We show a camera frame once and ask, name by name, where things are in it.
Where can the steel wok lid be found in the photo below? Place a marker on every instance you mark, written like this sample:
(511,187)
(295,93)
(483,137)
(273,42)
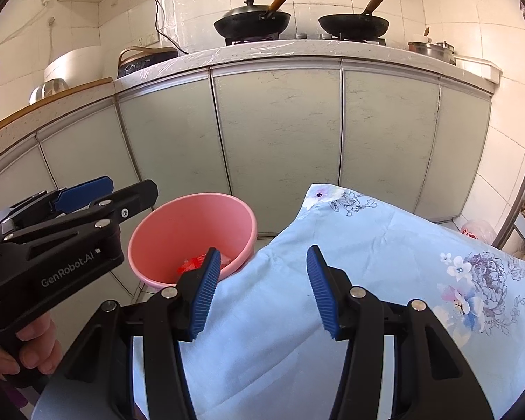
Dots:
(245,11)

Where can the red white wrapper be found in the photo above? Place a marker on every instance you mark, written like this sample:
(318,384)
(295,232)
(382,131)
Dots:
(192,264)

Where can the gas stove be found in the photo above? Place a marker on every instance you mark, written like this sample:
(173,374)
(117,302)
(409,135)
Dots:
(306,37)

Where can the wooden spoon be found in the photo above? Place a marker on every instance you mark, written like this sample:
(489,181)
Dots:
(426,34)

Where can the person's left hand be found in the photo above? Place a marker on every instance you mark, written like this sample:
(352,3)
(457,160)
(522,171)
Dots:
(39,345)

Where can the pink plastic bucket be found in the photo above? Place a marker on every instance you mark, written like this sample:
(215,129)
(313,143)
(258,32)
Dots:
(192,223)

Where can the black wok with lid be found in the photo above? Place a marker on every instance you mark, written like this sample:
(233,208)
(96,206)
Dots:
(253,26)

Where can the white red plastic bag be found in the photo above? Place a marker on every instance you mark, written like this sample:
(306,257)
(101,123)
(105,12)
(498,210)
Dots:
(479,229)

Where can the steel bowl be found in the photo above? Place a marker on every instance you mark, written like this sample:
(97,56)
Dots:
(48,89)

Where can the grey kitchen cabinet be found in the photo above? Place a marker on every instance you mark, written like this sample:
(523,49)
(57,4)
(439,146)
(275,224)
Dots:
(280,131)

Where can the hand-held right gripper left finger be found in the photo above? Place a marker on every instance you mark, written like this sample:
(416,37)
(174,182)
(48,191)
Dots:
(203,297)

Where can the steel basin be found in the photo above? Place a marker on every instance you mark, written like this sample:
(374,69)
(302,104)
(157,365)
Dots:
(424,49)

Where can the light blue floral cloth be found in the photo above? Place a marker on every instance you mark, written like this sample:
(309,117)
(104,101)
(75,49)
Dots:
(262,315)

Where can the dark rice cooker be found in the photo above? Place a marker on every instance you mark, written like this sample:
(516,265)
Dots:
(144,63)

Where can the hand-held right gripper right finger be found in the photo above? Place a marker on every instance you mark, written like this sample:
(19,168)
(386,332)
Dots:
(321,297)

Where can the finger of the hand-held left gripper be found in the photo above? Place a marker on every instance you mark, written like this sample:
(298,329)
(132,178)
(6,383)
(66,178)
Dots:
(131,201)
(83,192)

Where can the white rectangular tray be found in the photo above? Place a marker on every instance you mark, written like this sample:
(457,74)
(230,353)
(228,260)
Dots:
(477,68)

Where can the steel lidded pot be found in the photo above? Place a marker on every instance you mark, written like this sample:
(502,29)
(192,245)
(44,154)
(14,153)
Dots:
(448,54)

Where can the white rice cooker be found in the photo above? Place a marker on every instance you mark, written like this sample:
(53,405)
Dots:
(74,68)

